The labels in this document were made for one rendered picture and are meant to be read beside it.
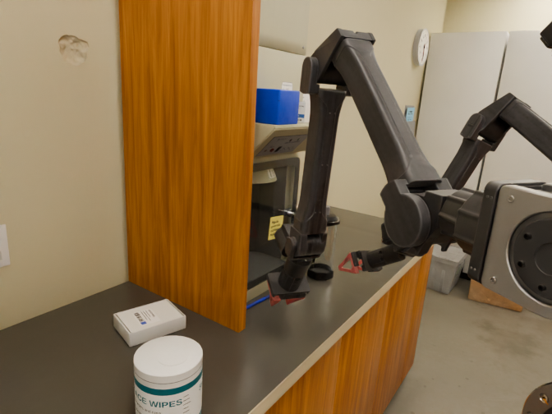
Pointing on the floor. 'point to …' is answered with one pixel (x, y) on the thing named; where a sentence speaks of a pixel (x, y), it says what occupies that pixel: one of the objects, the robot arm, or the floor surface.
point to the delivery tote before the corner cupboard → (445, 268)
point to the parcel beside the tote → (480, 293)
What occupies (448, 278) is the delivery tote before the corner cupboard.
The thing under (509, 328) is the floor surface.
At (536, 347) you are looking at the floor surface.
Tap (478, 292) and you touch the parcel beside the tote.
